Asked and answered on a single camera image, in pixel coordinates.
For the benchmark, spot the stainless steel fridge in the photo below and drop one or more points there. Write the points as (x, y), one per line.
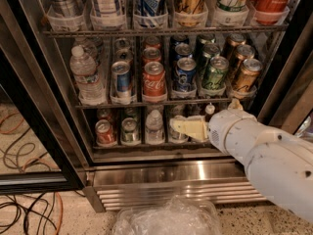
(121, 175)

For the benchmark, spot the top shelf red coca-cola can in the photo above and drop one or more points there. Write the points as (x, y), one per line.
(268, 12)

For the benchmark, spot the clear water bottle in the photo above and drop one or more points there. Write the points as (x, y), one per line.
(89, 47)
(87, 77)

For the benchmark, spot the front gold can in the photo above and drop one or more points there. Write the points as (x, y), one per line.
(246, 75)

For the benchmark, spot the left glass fridge door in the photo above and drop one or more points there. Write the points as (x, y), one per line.
(39, 139)

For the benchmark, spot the right glass fridge door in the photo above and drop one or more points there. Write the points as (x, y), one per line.
(290, 100)

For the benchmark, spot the clear plastic bag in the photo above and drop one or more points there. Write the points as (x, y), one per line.
(178, 216)

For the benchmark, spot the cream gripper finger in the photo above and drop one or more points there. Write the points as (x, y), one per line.
(194, 126)
(235, 104)

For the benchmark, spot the rear clear water bottle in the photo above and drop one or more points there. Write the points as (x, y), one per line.
(89, 47)

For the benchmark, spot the front blue silver can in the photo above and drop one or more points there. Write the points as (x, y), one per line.
(121, 79)

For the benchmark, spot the bottom small water bottle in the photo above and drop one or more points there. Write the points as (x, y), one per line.
(154, 131)

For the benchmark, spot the top shelf gold can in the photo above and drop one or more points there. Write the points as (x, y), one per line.
(188, 11)

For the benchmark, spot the bottom brown drink bottle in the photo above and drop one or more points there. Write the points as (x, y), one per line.
(209, 112)

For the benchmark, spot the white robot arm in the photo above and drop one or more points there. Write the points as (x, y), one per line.
(277, 164)

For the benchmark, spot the bottom green silver can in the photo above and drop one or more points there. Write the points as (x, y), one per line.
(130, 132)

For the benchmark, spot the glass fridge door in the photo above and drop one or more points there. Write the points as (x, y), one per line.
(39, 139)
(290, 100)

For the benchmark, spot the front green can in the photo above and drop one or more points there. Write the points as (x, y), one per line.
(215, 73)

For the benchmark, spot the front red coca-cola can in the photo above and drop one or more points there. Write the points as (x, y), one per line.
(153, 79)

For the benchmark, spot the bottom front red can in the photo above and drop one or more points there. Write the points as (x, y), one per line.
(104, 132)

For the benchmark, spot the front clear water bottle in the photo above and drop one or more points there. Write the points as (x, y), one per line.
(87, 77)

